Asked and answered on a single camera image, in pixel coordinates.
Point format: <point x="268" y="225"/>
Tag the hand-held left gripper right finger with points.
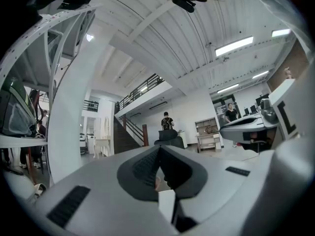
<point x="221" y="181"/>

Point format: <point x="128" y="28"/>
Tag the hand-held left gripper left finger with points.
<point x="103" y="205"/>

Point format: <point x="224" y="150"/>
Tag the long ceiling light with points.
<point x="281" y="32"/>
<point x="227" y="88"/>
<point x="260" y="74"/>
<point x="233" y="46"/>

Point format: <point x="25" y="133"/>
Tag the black mezzanine railing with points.
<point x="137" y="92"/>

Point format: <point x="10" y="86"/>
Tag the green and grey bag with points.
<point x="17" y="109"/>

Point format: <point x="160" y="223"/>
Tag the white dressing table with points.
<point x="102" y="141"/>

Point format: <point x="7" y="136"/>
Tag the white metal shelving rack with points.
<point x="37" y="58"/>

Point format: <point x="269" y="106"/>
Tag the black computer monitor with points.
<point x="261" y="98"/>

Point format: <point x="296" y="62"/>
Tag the black head-worn camera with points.
<point x="184" y="4"/>

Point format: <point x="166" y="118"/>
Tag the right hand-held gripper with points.
<point x="295" y="107"/>

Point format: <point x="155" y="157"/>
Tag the black cloth bundle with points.
<point x="73" y="0"/>

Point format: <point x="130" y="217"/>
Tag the black office chair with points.
<point x="169" y="138"/>

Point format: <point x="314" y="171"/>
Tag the person's right hand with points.
<point x="288" y="73"/>

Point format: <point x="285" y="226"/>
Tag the wooden cubby desk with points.
<point x="208" y="134"/>

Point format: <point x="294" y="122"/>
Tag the dark staircase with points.
<point x="128" y="135"/>

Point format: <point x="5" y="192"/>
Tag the black backpack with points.
<point x="166" y="125"/>

